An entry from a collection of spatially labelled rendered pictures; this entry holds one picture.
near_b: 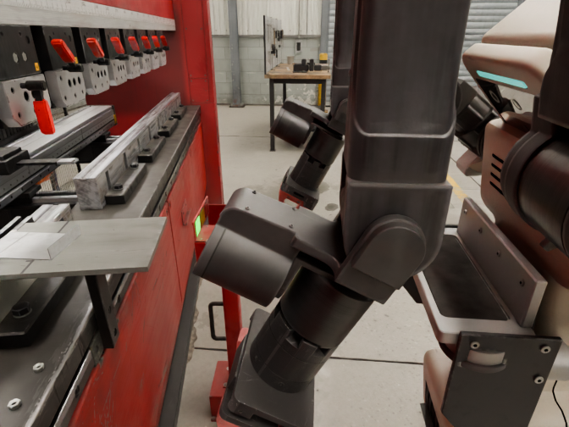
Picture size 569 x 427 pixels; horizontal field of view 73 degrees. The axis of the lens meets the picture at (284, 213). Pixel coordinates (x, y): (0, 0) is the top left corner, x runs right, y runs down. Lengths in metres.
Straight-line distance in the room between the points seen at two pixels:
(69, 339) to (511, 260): 0.66
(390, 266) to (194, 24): 2.62
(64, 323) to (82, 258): 0.14
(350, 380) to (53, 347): 1.29
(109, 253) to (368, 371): 1.37
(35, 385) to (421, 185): 0.60
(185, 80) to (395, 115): 2.61
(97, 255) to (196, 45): 2.21
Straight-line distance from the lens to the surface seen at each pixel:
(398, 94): 0.22
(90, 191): 1.19
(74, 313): 0.80
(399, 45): 0.22
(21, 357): 0.75
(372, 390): 1.77
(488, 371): 0.49
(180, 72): 2.80
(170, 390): 1.73
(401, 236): 0.22
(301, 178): 0.68
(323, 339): 0.29
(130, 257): 0.67
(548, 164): 0.29
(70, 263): 0.69
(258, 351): 0.32
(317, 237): 0.26
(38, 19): 0.99
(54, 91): 1.00
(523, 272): 0.49
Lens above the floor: 1.33
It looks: 25 degrees down
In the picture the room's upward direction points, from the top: straight up
